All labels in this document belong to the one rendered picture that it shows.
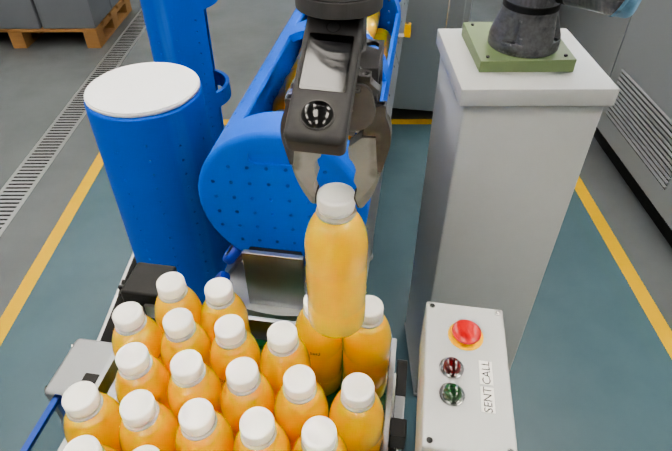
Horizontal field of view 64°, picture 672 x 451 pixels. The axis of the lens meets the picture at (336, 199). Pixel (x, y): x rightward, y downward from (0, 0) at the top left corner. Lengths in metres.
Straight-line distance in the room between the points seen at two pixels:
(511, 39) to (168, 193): 0.90
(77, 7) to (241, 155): 3.69
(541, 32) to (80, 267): 2.01
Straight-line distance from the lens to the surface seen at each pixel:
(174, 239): 1.54
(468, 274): 1.49
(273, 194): 0.87
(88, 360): 1.06
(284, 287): 0.91
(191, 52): 2.16
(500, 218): 1.37
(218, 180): 0.88
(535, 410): 2.01
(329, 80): 0.41
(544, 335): 2.21
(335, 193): 0.53
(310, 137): 0.39
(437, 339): 0.70
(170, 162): 1.39
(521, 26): 1.22
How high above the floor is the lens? 1.66
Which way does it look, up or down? 39 degrees down
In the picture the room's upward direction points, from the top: straight up
